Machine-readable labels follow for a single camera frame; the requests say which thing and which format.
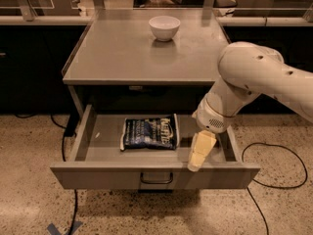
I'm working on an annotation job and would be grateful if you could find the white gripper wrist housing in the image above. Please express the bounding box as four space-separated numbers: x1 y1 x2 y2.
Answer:
192 98 234 134

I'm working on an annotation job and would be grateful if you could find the black cable floor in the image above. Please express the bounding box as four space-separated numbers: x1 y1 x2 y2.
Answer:
14 113 79 235
241 142 309 235

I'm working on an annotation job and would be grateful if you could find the dark cabinet row behind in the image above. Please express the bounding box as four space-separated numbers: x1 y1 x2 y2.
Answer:
0 24 313 115

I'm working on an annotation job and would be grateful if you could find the blue kettle chip bag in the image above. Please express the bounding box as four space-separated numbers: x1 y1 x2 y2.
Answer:
120 114 179 151

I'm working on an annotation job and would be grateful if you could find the blue tape floor mark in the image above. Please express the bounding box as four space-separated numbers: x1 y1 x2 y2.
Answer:
46 220 84 235

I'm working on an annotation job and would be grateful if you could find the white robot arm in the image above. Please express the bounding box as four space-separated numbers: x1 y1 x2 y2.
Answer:
188 42 313 172

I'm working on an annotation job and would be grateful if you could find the dark metal drawer handle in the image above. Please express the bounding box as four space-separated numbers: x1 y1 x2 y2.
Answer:
140 172 173 184

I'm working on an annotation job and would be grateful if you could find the black cable right floor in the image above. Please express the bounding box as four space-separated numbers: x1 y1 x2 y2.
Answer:
241 142 309 235

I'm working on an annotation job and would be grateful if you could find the white ceramic bowl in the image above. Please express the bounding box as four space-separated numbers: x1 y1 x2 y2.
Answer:
149 16 181 41

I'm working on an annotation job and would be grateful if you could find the black cable left floor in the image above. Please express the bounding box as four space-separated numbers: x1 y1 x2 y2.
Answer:
14 113 79 235

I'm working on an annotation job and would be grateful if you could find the grey metal counter cabinet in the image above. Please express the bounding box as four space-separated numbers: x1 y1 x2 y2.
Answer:
64 9 229 114

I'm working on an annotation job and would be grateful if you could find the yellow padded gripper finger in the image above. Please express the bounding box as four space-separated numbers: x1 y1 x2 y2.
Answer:
187 130 217 172

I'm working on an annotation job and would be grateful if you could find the grey open top drawer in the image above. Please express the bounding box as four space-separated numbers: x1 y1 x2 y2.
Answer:
51 105 260 190

